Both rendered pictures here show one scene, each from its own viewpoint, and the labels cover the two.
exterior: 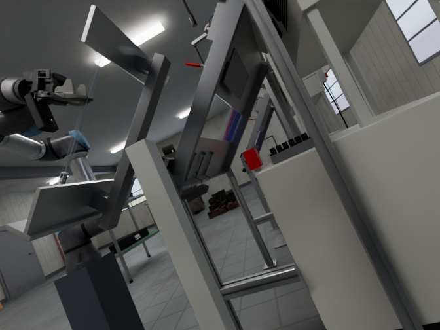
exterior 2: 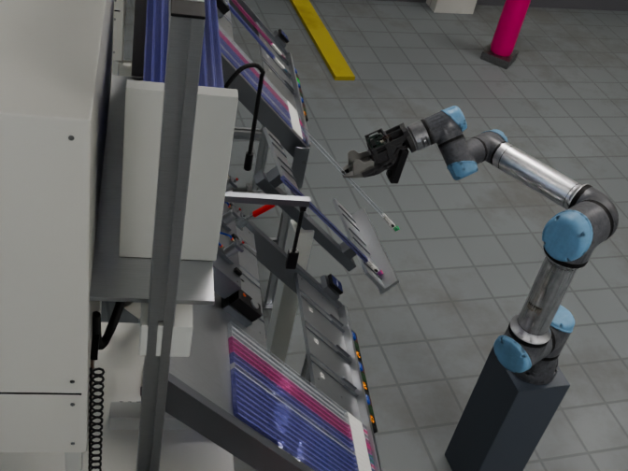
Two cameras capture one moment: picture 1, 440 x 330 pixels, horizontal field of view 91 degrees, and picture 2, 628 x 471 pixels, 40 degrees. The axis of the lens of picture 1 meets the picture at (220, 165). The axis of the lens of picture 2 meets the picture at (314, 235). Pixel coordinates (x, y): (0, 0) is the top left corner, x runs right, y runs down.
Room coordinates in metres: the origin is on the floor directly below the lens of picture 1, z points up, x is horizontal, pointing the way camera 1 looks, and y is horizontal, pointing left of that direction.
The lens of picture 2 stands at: (2.21, -0.84, 2.35)
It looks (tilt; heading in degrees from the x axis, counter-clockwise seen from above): 39 degrees down; 147
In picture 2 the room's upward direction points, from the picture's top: 13 degrees clockwise
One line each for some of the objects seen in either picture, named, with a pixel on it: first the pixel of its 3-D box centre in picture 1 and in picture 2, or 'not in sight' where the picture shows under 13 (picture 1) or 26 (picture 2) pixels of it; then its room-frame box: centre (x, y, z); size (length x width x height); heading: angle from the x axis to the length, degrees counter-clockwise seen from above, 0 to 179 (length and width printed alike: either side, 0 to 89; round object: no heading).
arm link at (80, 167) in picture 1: (86, 181); (548, 292); (1.07, 0.65, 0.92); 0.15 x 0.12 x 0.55; 107
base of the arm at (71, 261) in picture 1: (81, 255); (536, 354); (1.03, 0.78, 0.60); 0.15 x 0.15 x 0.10
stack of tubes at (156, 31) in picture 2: not in sight; (177, 93); (0.92, -0.37, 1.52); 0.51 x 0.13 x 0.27; 163
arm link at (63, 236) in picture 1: (74, 231); (549, 328); (1.04, 0.78, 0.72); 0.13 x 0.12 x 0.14; 107
